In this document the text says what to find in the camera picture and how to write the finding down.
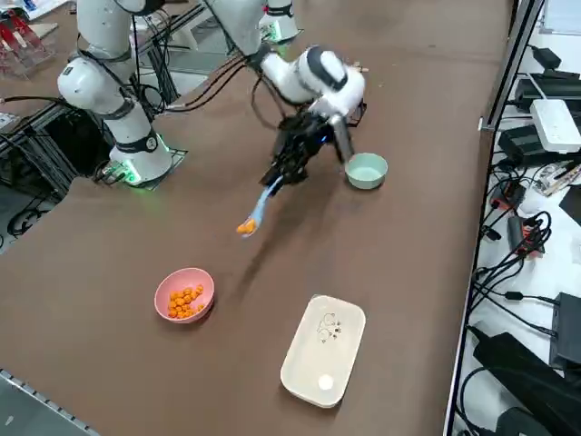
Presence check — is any black wire cup rack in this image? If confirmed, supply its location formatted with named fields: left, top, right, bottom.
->
left=348, top=62, right=369, bottom=130

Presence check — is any clear acrylic box with red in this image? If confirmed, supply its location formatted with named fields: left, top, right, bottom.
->
left=0, top=12, right=58, bottom=81

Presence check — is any black box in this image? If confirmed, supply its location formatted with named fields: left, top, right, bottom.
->
left=548, top=292, right=581, bottom=369

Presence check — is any pink bowl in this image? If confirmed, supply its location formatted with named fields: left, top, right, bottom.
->
left=153, top=267, right=216, bottom=324

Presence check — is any aluminium frame post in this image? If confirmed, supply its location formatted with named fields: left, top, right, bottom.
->
left=479, top=0, right=546, bottom=133

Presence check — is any blue plastic spoon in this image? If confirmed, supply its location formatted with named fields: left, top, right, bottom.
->
left=236, top=176, right=285, bottom=240

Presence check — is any small black adapter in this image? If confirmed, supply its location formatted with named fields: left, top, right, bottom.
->
left=530, top=45, right=562, bottom=70

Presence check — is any green bowl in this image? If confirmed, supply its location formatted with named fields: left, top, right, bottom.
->
left=344, top=153, right=389, bottom=191

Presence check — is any black flat device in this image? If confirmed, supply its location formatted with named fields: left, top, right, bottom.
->
left=517, top=72, right=581, bottom=110

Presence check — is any black power adapter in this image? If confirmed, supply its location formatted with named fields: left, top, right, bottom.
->
left=497, top=124, right=553, bottom=167

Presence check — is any orange and black plug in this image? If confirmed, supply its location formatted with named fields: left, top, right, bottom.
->
left=507, top=212, right=553, bottom=261

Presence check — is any orange popcorn pile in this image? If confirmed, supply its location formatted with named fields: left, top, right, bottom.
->
left=166, top=283, right=205, bottom=320

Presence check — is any aluminium rail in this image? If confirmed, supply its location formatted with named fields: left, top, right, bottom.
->
left=0, top=368, right=99, bottom=436

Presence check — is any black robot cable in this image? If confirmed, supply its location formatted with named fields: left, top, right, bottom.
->
left=165, top=49, right=294, bottom=135

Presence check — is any black cable with inline block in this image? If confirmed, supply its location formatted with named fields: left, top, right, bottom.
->
left=471, top=267, right=564, bottom=319

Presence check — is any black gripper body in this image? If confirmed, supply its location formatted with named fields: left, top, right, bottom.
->
left=277, top=112, right=336, bottom=158

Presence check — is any black aluminium frame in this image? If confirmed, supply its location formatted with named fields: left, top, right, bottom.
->
left=0, top=97, right=114, bottom=201

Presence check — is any cream rectangular tray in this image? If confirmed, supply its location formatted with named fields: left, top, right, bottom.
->
left=280, top=294, right=368, bottom=409

